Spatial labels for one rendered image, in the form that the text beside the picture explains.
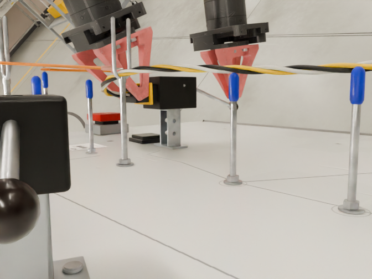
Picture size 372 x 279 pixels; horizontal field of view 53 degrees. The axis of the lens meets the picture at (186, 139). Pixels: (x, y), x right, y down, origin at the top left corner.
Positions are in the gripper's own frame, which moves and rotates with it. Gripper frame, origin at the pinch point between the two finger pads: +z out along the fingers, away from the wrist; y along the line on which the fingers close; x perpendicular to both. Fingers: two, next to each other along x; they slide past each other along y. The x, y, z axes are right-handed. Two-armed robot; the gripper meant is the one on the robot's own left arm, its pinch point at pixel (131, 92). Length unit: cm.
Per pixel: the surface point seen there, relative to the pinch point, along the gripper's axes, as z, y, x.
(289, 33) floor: 42, -120, 172
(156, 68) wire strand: -3.7, 12.7, -2.7
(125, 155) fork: 3.4, 8.3, -7.2
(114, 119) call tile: 6.8, -17.4, 3.0
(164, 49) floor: 37, -250, 161
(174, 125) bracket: 6.2, 1.5, 3.0
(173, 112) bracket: 4.6, 1.5, 3.6
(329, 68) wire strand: -1.5, 26.9, 0.9
